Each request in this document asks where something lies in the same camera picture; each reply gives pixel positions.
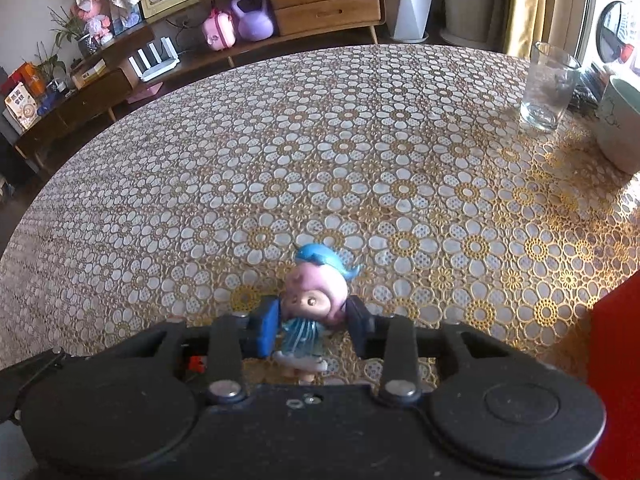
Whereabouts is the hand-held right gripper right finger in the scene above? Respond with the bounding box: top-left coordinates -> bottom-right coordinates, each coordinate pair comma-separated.
345,296 -> 483,405

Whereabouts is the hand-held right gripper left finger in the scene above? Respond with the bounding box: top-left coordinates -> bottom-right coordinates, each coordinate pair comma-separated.
144,296 -> 282,405

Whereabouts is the pink pig figurine blue hat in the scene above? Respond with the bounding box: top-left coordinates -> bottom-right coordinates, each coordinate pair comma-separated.
272,243 -> 364,382

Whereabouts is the red cardboard box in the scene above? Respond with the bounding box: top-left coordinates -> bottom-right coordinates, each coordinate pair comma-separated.
584,269 -> 640,480

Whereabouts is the printed snack box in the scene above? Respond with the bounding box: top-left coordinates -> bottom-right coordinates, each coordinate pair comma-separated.
4,82 -> 39,129

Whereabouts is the white router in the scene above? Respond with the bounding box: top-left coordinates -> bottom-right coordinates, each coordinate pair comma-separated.
128,42 -> 180,83

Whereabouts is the orange box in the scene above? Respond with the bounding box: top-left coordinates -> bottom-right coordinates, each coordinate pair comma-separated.
9,62 -> 47,97

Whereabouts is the pink toy case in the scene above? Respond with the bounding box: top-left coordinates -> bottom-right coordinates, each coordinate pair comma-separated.
202,8 -> 237,52

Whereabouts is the clear drinking glass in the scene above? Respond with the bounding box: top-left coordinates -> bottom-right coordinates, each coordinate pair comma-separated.
518,41 -> 583,134

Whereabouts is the purple kettlebell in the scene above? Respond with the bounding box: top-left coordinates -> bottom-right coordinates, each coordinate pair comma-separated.
230,0 -> 275,43

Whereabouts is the wooden tv cabinet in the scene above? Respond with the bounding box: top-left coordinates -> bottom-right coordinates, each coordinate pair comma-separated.
14,0 -> 387,162

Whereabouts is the white planter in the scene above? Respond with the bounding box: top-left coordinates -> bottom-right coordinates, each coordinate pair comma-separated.
387,0 -> 438,44

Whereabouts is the mint green mug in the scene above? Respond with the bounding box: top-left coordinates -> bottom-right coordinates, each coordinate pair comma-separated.
593,75 -> 640,177

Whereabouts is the small plant in vase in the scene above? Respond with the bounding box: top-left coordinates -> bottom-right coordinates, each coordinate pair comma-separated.
49,6 -> 102,59

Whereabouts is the white standing air conditioner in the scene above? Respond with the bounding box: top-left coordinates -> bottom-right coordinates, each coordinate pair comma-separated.
439,0 -> 517,47

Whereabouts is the pink doll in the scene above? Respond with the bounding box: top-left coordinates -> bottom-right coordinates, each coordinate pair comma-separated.
72,0 -> 114,47

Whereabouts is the yellow curtain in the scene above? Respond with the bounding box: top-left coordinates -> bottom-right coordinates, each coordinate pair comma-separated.
502,0 -> 549,59

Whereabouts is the washing machine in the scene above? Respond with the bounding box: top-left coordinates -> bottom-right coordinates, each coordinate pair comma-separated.
574,0 -> 640,77

